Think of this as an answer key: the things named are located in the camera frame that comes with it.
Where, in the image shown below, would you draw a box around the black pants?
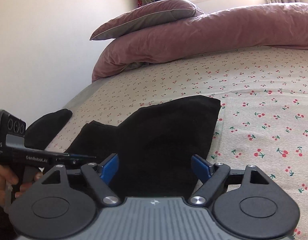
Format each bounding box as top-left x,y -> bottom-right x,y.
67,95 -> 221,198

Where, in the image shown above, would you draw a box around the person's left hand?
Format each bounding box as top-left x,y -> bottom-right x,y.
0,165 -> 43,207

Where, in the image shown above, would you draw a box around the black folded garment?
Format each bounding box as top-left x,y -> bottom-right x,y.
25,109 -> 72,150

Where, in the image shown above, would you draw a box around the cherry print bed sheet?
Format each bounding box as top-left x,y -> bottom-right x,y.
47,45 -> 308,240

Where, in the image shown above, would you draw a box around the pink duvet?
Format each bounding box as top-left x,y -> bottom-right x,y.
91,3 -> 308,81

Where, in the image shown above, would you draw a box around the pink grey pillow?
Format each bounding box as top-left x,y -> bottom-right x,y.
90,0 -> 204,41

